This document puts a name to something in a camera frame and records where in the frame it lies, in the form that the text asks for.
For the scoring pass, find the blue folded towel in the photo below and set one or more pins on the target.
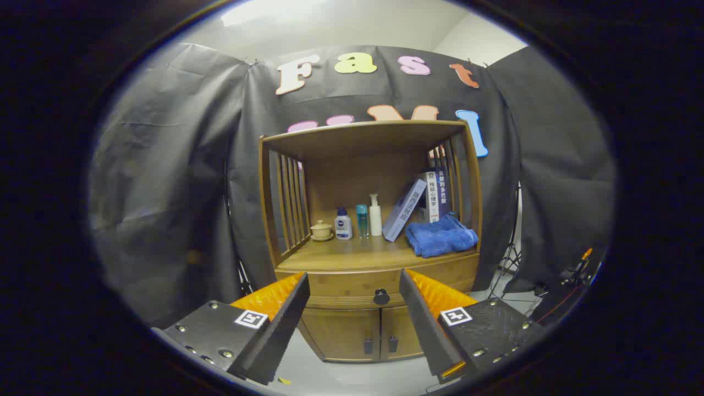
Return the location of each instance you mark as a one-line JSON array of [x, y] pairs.
[[440, 236]]

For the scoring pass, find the black tripod stand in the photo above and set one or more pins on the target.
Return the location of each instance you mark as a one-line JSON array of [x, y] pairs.
[[510, 258], [242, 272]]

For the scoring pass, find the black device with orange tip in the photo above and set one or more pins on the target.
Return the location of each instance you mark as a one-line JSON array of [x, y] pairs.
[[575, 272]]

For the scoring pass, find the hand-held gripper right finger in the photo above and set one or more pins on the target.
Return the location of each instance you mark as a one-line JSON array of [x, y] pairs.
[[423, 324]]

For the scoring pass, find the wooden cabinet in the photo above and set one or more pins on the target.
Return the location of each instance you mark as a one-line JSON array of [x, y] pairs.
[[352, 165]]

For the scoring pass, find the white pump bottle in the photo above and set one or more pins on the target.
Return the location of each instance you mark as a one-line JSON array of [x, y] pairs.
[[375, 220]]

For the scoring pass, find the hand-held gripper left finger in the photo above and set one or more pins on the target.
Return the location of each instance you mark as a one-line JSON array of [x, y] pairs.
[[280, 330]]

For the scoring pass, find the white spine book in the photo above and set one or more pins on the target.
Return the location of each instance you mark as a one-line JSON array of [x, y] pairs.
[[433, 198]]

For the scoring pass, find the wooden cabinet door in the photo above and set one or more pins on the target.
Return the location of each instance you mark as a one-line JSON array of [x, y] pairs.
[[341, 333], [404, 330]]

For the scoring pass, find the teal clear bottle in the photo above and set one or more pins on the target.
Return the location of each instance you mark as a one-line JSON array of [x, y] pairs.
[[362, 223]]

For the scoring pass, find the beige lidded teacup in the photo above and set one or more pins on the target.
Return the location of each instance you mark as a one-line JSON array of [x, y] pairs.
[[321, 230]]

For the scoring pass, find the lavender leaning book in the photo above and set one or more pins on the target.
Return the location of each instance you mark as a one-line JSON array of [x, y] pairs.
[[404, 212]]

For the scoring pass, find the dark blue spine book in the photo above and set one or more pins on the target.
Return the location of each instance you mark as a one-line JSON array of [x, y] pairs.
[[443, 192]]

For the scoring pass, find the white bottle with blue cap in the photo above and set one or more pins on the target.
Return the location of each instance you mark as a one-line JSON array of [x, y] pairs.
[[343, 228]]

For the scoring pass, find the wooden countertop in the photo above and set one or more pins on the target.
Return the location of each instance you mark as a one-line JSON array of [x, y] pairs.
[[352, 250]]

